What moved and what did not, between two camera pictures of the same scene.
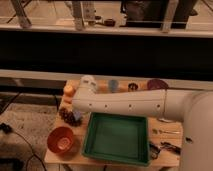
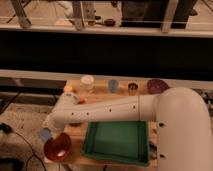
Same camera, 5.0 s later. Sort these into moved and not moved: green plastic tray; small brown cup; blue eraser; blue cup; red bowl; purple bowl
Moved: red bowl; blue eraser
Not moved: purple bowl; blue cup; small brown cup; green plastic tray
